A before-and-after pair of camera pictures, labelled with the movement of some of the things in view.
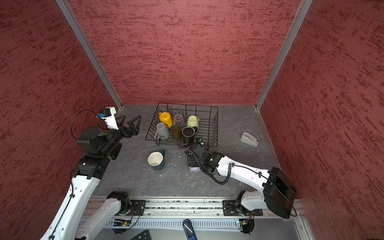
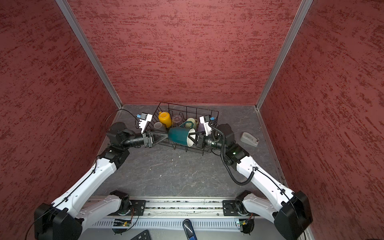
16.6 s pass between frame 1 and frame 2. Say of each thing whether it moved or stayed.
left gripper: moved
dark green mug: moved
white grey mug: stayed
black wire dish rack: stayed
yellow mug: stayed
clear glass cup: stayed
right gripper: moved
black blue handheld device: stayed
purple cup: moved
